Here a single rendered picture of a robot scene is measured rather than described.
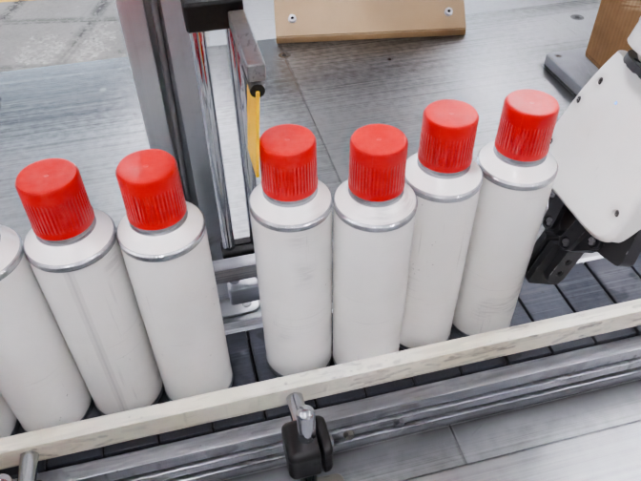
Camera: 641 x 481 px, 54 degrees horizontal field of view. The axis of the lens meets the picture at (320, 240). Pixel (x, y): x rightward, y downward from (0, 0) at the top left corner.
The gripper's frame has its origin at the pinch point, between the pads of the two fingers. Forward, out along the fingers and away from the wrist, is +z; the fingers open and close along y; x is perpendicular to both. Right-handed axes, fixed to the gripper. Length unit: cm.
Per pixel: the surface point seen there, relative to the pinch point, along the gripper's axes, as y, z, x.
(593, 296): -0.3, 4.0, 7.7
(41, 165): -1.6, -2.0, -36.1
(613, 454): 13.0, 6.2, 1.4
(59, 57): -241, 113, -36
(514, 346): 4.5, 5.1, -2.9
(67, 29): -268, 112, -34
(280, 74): -53, 14, -6
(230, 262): -4.0, 6.4, -23.2
